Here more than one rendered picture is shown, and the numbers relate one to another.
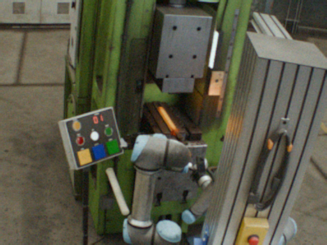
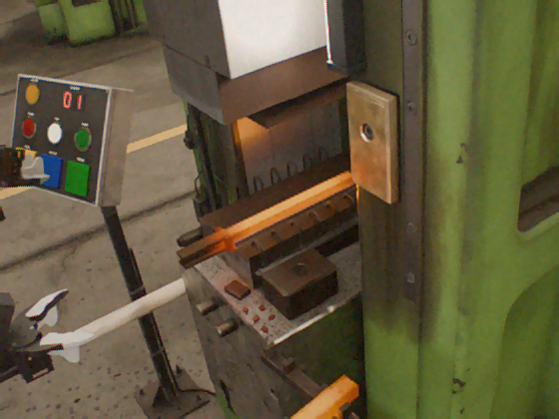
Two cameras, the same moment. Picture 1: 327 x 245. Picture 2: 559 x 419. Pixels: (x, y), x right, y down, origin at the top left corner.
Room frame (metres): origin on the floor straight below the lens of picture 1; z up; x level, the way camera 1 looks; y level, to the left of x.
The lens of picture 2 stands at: (2.50, -1.07, 1.73)
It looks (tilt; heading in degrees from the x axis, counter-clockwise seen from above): 34 degrees down; 82
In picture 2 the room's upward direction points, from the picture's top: 8 degrees counter-clockwise
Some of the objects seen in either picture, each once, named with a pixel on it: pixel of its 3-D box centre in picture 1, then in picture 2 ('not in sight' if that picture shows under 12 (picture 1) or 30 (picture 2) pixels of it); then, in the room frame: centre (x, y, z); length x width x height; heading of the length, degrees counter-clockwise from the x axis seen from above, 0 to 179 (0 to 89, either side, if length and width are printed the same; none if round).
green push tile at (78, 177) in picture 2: (112, 147); (79, 179); (2.22, 0.28, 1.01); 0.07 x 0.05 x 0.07; 137
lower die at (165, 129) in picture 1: (160, 120); (307, 207); (2.71, 0.04, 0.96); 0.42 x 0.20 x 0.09; 22
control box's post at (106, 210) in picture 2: (85, 201); (132, 283); (2.24, 0.44, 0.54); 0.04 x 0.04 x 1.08; 22
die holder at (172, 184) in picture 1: (163, 152); (334, 308); (2.74, -0.01, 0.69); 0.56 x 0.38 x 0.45; 22
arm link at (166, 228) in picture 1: (166, 237); not in sight; (1.55, -0.08, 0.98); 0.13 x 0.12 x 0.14; 89
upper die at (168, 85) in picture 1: (167, 71); (290, 47); (2.71, 0.04, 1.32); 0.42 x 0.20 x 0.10; 22
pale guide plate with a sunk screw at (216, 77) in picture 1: (215, 83); (372, 142); (2.76, -0.29, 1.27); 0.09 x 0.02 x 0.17; 112
